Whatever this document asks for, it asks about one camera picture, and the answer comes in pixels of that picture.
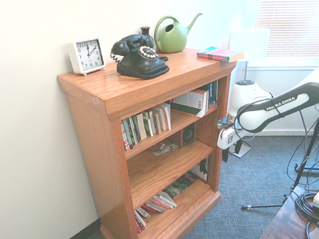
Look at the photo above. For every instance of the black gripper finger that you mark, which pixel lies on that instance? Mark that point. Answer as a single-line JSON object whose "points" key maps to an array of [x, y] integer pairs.
{"points": [[225, 155], [239, 147]]}

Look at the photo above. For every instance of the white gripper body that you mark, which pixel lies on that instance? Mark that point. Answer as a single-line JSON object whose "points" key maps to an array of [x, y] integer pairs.
{"points": [[229, 138]]}

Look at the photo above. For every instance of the pink and teal paperback book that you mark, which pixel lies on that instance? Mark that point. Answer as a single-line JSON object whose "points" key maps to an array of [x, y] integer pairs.
{"points": [[221, 54]]}

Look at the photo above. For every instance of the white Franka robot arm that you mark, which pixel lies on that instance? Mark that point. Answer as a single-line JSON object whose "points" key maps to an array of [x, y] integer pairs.
{"points": [[274, 111]]}

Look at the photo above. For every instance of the books on upper shelf left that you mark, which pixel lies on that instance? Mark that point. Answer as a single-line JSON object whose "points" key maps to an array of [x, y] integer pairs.
{"points": [[190, 102]]}

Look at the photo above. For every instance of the black white cover book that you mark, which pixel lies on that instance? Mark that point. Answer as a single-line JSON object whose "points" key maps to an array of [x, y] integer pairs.
{"points": [[201, 170]]}

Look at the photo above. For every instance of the small wooden speaker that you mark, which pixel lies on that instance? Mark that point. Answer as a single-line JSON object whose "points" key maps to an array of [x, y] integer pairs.
{"points": [[188, 136]]}

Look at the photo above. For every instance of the Thailand travel book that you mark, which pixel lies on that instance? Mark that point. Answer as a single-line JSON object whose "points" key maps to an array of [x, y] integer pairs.
{"points": [[212, 94]]}

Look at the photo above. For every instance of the dark green magazine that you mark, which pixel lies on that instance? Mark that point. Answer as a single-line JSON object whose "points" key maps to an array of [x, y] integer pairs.
{"points": [[181, 185]]}

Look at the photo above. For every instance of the loose paper cards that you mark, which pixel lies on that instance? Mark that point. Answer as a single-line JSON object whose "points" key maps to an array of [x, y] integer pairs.
{"points": [[163, 149]]}

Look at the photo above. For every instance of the thick paperback orange cover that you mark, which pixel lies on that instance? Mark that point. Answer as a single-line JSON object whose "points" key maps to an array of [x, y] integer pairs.
{"points": [[165, 117]]}

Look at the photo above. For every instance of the black tripod stand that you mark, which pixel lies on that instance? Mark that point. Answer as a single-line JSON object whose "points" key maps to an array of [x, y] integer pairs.
{"points": [[309, 150]]}

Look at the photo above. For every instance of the white cover paperback book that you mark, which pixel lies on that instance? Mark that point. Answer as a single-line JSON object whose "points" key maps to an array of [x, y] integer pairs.
{"points": [[167, 200]]}

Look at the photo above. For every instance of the cream paperback book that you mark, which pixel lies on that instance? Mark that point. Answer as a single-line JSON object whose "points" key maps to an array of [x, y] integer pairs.
{"points": [[153, 124], [157, 122]]}

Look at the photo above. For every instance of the green cover book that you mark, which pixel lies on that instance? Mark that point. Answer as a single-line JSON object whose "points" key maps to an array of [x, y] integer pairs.
{"points": [[148, 127]]}

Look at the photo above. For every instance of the red striped paperback book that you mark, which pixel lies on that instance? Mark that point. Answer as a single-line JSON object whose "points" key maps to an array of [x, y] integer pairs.
{"points": [[155, 207]]}

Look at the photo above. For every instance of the dark wooden table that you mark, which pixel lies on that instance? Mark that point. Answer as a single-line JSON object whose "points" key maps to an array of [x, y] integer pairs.
{"points": [[282, 223]]}

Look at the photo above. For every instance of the wooden bookshelf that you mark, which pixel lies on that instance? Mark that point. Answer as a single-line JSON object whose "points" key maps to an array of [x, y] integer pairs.
{"points": [[155, 80]]}

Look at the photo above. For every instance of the dark spine paperback book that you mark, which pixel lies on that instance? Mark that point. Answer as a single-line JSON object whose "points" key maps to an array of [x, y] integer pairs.
{"points": [[135, 128], [130, 132]]}

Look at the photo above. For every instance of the red white spine book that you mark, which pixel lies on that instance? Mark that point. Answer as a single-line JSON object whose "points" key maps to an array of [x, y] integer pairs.
{"points": [[125, 137]]}

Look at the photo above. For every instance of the green plastic watering can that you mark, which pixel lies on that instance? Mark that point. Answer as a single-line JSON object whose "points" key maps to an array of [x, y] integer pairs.
{"points": [[171, 40]]}

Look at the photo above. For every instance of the black vintage rotary telephone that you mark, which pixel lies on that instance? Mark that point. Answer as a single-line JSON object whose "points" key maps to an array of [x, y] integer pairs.
{"points": [[140, 65]]}

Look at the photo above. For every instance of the black ceramic vase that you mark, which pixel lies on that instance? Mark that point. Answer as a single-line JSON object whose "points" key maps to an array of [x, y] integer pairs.
{"points": [[145, 31]]}

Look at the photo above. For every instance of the white window blinds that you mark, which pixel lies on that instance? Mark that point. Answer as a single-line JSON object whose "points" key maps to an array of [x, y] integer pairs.
{"points": [[293, 13]]}

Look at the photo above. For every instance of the white square alarm clock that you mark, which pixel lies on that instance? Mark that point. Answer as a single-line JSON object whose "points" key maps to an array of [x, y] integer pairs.
{"points": [[88, 56]]}

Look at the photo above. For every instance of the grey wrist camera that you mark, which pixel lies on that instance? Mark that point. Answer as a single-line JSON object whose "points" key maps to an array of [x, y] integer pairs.
{"points": [[223, 123]]}

